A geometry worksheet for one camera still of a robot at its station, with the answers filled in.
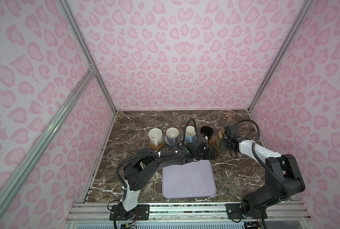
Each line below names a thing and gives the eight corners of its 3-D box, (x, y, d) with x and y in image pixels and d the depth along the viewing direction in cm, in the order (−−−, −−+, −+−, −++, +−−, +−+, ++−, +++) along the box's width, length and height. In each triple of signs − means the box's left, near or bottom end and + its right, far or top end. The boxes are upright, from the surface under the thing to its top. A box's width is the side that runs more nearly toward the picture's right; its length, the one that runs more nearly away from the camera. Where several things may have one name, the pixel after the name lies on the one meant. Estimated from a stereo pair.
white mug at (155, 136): (149, 151, 99) (147, 143, 91) (151, 136, 106) (149, 128, 99) (161, 150, 98) (160, 143, 91) (162, 136, 106) (161, 128, 99)
